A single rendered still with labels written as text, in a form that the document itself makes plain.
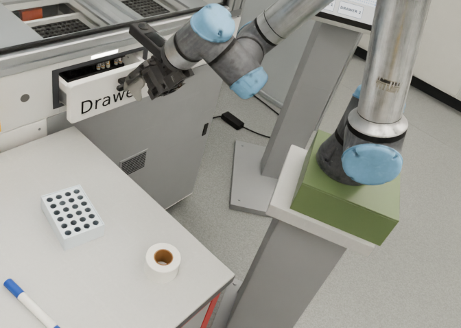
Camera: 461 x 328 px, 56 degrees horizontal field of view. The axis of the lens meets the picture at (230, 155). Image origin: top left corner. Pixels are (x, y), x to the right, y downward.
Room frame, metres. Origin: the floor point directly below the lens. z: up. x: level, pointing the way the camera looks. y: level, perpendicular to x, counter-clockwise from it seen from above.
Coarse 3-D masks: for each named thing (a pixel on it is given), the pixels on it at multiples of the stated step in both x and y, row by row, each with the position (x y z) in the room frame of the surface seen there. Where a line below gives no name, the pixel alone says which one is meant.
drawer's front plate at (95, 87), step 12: (144, 60) 0.98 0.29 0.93; (108, 72) 0.88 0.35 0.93; (120, 72) 0.90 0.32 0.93; (72, 84) 0.79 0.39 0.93; (84, 84) 0.81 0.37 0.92; (96, 84) 0.84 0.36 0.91; (108, 84) 0.87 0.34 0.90; (72, 96) 0.78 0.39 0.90; (84, 96) 0.81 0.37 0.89; (96, 96) 0.84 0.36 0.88; (132, 96) 0.94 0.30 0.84; (144, 96) 0.98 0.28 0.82; (72, 108) 0.78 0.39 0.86; (84, 108) 0.81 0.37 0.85; (108, 108) 0.87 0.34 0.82; (72, 120) 0.78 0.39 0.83
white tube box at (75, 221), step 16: (64, 192) 0.59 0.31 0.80; (80, 192) 0.61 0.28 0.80; (48, 208) 0.54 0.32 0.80; (64, 208) 0.56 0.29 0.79; (80, 208) 0.57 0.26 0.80; (64, 224) 0.52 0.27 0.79; (80, 224) 0.53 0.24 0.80; (96, 224) 0.55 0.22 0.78; (64, 240) 0.48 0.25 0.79; (80, 240) 0.51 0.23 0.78
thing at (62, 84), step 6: (132, 54) 1.05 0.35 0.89; (126, 60) 1.06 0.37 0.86; (132, 60) 1.05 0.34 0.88; (138, 60) 1.04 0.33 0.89; (60, 78) 0.84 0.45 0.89; (60, 84) 0.83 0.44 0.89; (66, 84) 0.82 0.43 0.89; (60, 90) 0.82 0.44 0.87; (66, 90) 0.82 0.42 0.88; (60, 96) 0.82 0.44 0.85; (66, 96) 0.81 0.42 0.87; (66, 102) 0.81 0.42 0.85
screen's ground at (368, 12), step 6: (336, 0) 1.65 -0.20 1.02; (342, 0) 1.66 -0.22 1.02; (336, 6) 1.64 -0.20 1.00; (366, 6) 1.67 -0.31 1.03; (330, 12) 1.62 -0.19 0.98; (336, 12) 1.63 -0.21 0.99; (366, 12) 1.66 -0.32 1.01; (372, 12) 1.67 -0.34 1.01; (348, 18) 1.63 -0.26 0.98; (354, 18) 1.63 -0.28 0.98; (366, 18) 1.65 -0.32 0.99; (372, 18) 1.65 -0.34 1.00; (372, 24) 1.64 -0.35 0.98
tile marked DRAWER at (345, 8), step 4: (340, 4) 1.65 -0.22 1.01; (344, 4) 1.65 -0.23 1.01; (348, 4) 1.66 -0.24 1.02; (352, 4) 1.66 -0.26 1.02; (340, 8) 1.64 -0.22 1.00; (344, 8) 1.64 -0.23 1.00; (348, 8) 1.65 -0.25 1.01; (352, 8) 1.65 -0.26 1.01; (356, 8) 1.66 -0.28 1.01; (360, 8) 1.66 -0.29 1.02; (340, 12) 1.63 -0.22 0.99; (344, 12) 1.64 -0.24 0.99; (348, 12) 1.64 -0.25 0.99; (352, 12) 1.64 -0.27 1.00; (356, 12) 1.65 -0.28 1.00; (360, 12) 1.65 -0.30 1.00; (352, 16) 1.64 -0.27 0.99; (356, 16) 1.64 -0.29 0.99; (360, 16) 1.64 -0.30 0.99
